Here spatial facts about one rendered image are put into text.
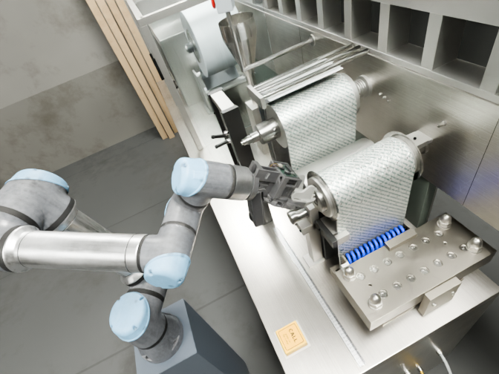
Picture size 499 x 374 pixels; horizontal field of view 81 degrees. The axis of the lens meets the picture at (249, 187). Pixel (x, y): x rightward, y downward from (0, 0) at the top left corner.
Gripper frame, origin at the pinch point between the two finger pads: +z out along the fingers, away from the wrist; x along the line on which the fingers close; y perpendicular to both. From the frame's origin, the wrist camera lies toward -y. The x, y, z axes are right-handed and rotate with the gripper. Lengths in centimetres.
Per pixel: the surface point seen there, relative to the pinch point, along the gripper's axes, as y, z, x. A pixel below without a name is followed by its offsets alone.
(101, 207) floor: -182, -20, 212
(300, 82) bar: 22.5, -0.5, 24.0
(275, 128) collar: 8.5, -2.6, 22.6
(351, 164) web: 11.8, 7.6, 0.2
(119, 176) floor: -168, -4, 251
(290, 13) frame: 40, 19, 77
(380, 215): 1.0, 23.2, -6.0
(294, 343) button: -39.0, 7.4, -17.9
